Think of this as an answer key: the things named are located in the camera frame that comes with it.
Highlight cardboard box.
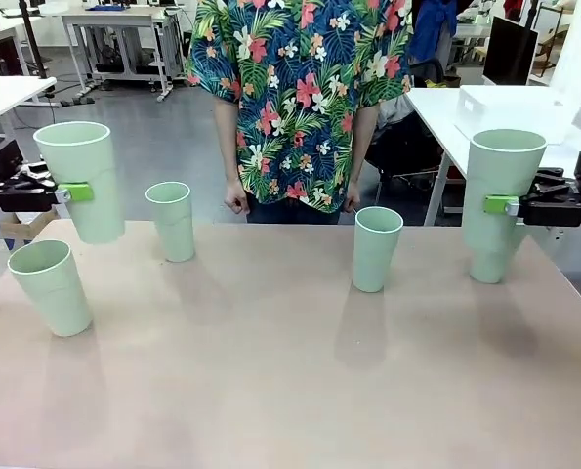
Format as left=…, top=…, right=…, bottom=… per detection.
left=0, top=207, right=60, bottom=255

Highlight person's left hand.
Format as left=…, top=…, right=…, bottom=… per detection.
left=343, top=181, right=363, bottom=214

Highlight grey metal-frame desk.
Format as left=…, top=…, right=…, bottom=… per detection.
left=60, top=7, right=193, bottom=104

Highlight white desk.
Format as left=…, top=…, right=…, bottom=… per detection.
left=0, top=75, right=60, bottom=143

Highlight pale green plastic cup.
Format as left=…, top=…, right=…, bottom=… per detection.
left=469, top=243, right=516, bottom=285
left=352, top=206, right=404, bottom=293
left=32, top=121, right=126, bottom=245
left=145, top=181, right=196, bottom=264
left=7, top=238, right=95, bottom=338
left=462, top=128, right=549, bottom=255

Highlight blue jeans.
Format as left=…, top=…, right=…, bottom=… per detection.
left=245, top=194, right=343, bottom=226

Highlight white side table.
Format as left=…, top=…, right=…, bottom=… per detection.
left=406, top=86, right=581, bottom=227

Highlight person in floral shirt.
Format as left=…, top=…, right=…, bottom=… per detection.
left=185, top=0, right=416, bottom=215

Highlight black stand pole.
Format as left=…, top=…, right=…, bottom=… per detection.
left=19, top=0, right=50, bottom=79

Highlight person's right hand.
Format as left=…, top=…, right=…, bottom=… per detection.
left=224, top=178, right=249, bottom=215

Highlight black computer monitor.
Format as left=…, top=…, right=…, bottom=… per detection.
left=482, top=15, right=539, bottom=87

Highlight person's right forearm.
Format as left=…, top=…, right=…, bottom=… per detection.
left=217, top=129, right=242, bottom=183

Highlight wooden chair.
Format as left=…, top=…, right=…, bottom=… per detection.
left=536, top=23, right=569, bottom=77

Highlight white plastic storage basket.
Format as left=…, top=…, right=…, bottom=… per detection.
left=454, top=84, right=580, bottom=146

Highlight person's left forearm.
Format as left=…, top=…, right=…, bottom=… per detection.
left=349, top=134, right=378, bottom=186

